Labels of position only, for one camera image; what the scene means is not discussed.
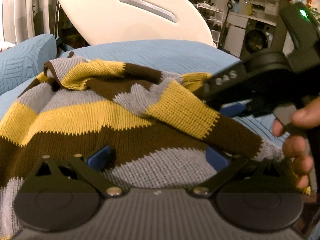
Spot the white cabinet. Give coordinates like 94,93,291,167
226,14,248,55

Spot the grey washing machine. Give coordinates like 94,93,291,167
240,17,277,58

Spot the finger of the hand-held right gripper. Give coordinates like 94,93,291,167
201,64,250,105
219,100,255,117

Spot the black stick vacuum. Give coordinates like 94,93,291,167
219,0,240,48

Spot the white wire shelf rack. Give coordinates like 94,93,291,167
196,2,224,48

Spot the person's right hand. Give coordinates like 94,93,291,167
272,102,320,189

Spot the white curved panel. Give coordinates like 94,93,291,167
0,0,41,43

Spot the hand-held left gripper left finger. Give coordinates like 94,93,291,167
24,145,123,197

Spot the striped knit sweater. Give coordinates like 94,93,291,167
0,51,312,240

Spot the white bed headboard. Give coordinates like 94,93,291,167
50,0,215,47

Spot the blue quilted pillow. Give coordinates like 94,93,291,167
0,34,58,95

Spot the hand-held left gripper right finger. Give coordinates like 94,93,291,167
193,146,304,197

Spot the blue quilted blanket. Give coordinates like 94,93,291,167
0,39,288,155

